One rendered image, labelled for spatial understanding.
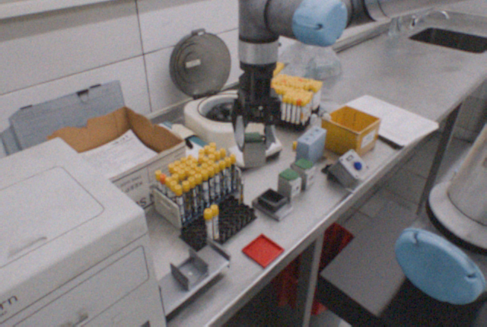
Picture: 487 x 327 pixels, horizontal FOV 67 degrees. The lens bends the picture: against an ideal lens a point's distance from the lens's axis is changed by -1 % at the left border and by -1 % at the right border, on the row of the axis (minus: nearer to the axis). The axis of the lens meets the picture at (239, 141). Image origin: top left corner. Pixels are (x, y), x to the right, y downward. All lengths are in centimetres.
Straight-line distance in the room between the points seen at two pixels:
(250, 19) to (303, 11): 11
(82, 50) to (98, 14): 11
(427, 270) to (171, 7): 100
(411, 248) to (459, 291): 7
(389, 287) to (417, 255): 20
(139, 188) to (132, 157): 17
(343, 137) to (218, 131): 37
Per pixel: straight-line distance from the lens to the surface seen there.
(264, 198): 96
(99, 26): 113
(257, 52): 67
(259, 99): 70
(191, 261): 79
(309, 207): 97
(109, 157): 108
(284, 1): 61
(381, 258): 80
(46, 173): 64
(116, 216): 52
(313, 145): 106
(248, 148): 80
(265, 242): 88
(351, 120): 127
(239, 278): 81
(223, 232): 87
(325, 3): 58
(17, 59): 107
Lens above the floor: 152
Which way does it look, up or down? 32 degrees down
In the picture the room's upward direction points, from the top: straight up
